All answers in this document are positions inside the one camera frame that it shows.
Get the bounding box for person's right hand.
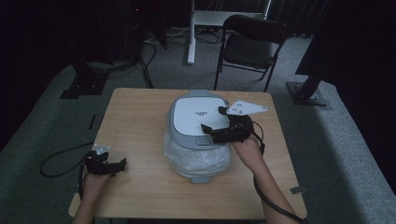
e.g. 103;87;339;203
231;135;265;172

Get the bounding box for person's left hand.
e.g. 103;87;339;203
81;172;114;196

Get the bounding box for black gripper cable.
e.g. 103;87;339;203
39;141;95;200
250;120;310;224

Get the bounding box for black stand with bolted base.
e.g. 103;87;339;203
285;62;332;107

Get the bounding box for white metal desk frame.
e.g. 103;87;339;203
186;0;273;66

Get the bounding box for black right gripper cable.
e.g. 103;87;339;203
250;120;310;224

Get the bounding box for grey rice cooker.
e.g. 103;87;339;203
163;89;233;185

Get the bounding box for black stand with square base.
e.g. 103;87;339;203
59;60;110;100

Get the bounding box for clear plastic trash bag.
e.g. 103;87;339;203
163;132;233;180

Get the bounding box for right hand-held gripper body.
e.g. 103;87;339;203
213;99;268;145

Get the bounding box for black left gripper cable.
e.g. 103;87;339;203
39;141;95;200

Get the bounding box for grey tape piece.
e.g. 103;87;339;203
290;185;308;196

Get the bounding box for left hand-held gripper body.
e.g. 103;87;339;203
84;143;114;176

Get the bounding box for black floor cables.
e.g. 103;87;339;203
106;26;225;90

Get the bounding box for black folding chair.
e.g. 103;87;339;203
213;14;291;93

